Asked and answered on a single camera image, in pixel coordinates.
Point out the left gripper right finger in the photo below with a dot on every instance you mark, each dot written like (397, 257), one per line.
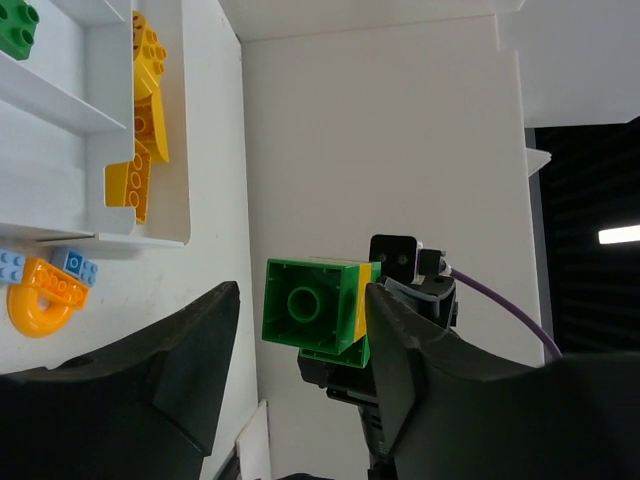
(451, 410)

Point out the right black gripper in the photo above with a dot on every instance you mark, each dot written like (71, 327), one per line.
(356, 386)

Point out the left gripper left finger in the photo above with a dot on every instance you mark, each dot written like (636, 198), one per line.
(144, 407)

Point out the green yellow bricks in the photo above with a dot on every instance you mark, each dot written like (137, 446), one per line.
(317, 305)

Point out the long yellow brick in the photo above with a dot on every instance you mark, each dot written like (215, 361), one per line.
(127, 184)

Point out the yellow butterfly rounded brick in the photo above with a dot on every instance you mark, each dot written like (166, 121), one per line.
(148, 57)

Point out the green small square brick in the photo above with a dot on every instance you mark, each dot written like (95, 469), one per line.
(18, 23)

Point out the light blue brick right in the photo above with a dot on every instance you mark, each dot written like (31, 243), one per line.
(76, 265)

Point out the light blue square plate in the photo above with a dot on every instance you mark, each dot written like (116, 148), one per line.
(12, 267)

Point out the white divided sorting tray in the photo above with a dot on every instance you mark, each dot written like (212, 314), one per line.
(68, 111)

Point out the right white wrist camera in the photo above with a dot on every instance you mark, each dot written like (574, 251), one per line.
(404, 258)

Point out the orange ring lego piece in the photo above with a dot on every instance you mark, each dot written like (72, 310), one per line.
(45, 300)

